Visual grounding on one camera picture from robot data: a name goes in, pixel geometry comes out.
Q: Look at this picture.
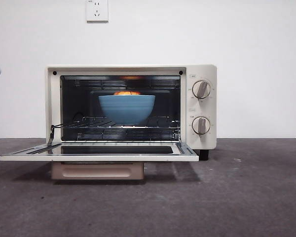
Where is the red yellow apple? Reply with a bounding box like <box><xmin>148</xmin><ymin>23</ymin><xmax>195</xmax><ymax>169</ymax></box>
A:
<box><xmin>113</xmin><ymin>90</ymin><xmax>142</xmax><ymax>97</ymax></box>

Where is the blue ribbed bowl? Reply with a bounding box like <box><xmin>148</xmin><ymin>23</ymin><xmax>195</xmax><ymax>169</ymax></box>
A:
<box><xmin>98</xmin><ymin>94</ymin><xmax>156</xmax><ymax>126</ymax></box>

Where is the cream glass oven door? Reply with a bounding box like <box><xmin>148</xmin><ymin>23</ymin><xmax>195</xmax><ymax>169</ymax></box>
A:
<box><xmin>0</xmin><ymin>142</ymin><xmax>200</xmax><ymax>180</ymax></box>

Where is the cream timer knob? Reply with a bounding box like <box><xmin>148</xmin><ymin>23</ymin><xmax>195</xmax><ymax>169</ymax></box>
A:
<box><xmin>191</xmin><ymin>116</ymin><xmax>211</xmax><ymax>135</ymax></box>

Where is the cream Toshiba toaster oven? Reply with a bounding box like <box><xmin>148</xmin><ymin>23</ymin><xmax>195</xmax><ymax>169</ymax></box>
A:
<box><xmin>44</xmin><ymin>64</ymin><xmax>218</xmax><ymax>161</ymax></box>

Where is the cream temperature knob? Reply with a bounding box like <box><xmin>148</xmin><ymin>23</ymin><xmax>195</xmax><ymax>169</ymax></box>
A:
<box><xmin>191</xmin><ymin>80</ymin><xmax>212</xmax><ymax>100</ymax></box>

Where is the metal wire oven rack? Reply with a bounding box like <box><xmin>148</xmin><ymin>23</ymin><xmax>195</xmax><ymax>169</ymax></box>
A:
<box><xmin>63</xmin><ymin>115</ymin><xmax>181</xmax><ymax>130</ymax></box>

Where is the white wall socket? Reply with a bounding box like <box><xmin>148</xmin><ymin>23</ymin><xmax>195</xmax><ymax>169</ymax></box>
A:
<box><xmin>86</xmin><ymin>0</ymin><xmax>109</xmax><ymax>23</ymax></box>

